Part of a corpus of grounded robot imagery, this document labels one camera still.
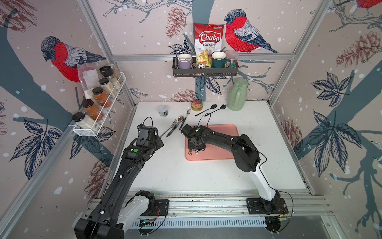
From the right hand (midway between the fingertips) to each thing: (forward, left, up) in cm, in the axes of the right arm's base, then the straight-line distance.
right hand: (194, 147), depth 95 cm
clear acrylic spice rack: (+27, +45, +36) cm, 64 cm away
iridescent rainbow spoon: (+23, +12, 0) cm, 25 cm away
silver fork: (+17, +17, 0) cm, 24 cm away
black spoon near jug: (+37, -21, 0) cm, 43 cm away
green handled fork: (+30, +6, 0) cm, 31 cm away
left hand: (-5, +17, +19) cm, 26 cm away
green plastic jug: (+32, -29, +18) cm, 46 cm away
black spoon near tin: (+36, -14, 0) cm, 39 cm away
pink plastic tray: (-6, -12, +7) cm, 15 cm away
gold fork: (-4, +2, 0) cm, 4 cm away
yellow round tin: (+35, -1, +3) cm, 35 cm away
